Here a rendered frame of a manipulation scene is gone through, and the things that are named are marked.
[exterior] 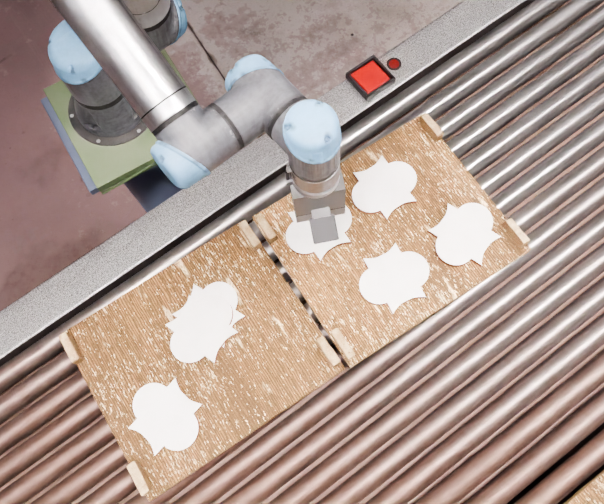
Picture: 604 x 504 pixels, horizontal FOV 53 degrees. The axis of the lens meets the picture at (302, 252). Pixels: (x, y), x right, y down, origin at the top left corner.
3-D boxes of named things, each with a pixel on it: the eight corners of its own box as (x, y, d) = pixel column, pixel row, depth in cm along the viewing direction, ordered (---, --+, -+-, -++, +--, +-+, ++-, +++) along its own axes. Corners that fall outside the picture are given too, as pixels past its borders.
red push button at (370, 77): (350, 78, 130) (350, 74, 128) (372, 63, 131) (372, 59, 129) (367, 97, 128) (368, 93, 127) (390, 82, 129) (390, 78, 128)
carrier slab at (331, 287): (252, 219, 120) (251, 216, 119) (421, 117, 125) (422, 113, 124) (350, 368, 111) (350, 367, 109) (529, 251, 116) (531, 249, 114)
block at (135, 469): (129, 465, 106) (124, 466, 103) (139, 459, 106) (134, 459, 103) (145, 496, 104) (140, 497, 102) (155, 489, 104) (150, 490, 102)
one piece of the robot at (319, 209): (293, 222, 88) (299, 255, 104) (353, 210, 89) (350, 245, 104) (279, 150, 92) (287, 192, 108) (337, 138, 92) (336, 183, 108)
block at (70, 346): (62, 338, 113) (56, 336, 111) (71, 333, 114) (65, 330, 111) (77, 365, 112) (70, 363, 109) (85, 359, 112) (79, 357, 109)
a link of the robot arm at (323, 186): (344, 177, 88) (289, 188, 88) (344, 190, 92) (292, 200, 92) (334, 132, 90) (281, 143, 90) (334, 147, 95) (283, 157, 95)
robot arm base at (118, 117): (69, 90, 133) (51, 64, 123) (134, 67, 135) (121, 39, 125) (89, 147, 129) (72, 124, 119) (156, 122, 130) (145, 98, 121)
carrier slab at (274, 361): (63, 335, 115) (59, 334, 114) (245, 221, 120) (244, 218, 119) (151, 501, 105) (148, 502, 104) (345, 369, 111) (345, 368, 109)
